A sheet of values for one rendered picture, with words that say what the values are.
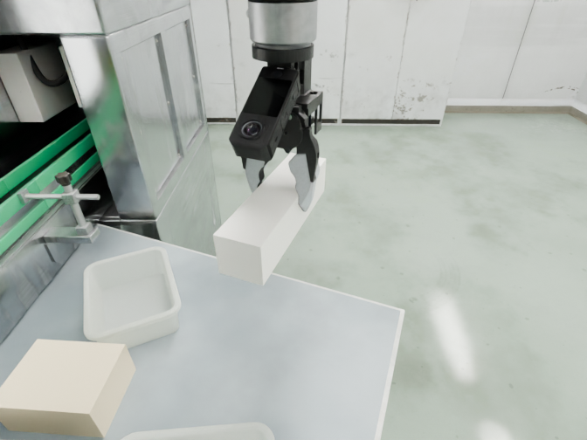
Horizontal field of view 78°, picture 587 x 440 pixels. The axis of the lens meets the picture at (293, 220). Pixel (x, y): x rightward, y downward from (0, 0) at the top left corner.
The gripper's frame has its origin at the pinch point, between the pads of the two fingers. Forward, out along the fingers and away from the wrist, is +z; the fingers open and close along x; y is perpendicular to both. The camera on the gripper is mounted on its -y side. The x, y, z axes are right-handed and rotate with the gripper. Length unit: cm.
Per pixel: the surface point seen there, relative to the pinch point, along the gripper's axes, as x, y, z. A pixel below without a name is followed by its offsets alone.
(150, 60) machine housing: 61, 48, -5
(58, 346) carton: 34.3, -18.6, 26.8
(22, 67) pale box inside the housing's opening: 84, 27, -5
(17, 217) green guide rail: 61, -2, 17
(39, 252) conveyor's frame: 58, -3, 26
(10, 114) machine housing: 90, 23, 7
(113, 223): 64, 22, 35
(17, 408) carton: 30.6, -28.7, 26.8
